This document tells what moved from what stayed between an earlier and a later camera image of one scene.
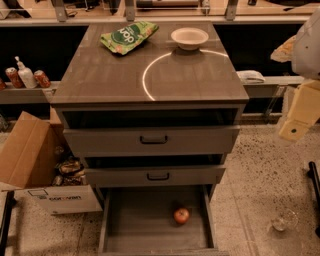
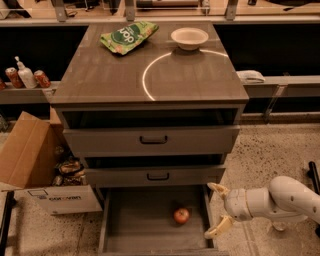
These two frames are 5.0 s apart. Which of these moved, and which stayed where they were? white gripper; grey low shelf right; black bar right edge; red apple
Moved: white gripper
Stayed: red apple; grey low shelf right; black bar right edge
